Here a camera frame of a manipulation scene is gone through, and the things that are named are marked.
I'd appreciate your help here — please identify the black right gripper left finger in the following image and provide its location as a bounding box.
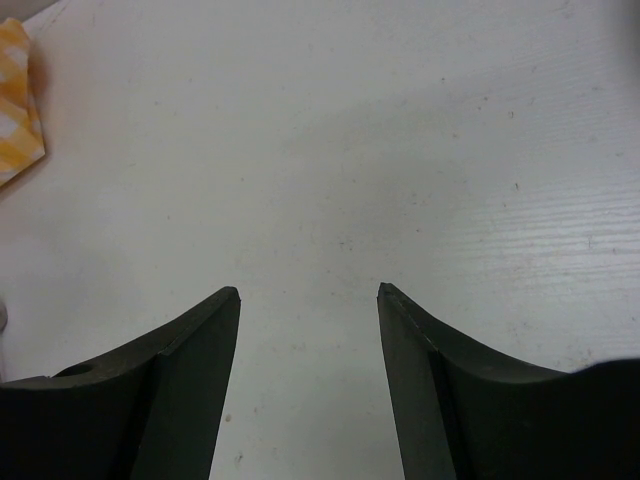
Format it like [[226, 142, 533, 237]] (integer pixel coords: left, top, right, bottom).
[[1, 287, 241, 479]]

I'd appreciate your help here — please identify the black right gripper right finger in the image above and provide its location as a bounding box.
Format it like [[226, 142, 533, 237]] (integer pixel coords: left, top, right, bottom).
[[377, 283, 639, 479]]

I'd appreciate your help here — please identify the yellow white checkered cloth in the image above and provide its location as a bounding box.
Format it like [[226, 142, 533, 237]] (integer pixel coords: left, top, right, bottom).
[[0, 18, 45, 186]]

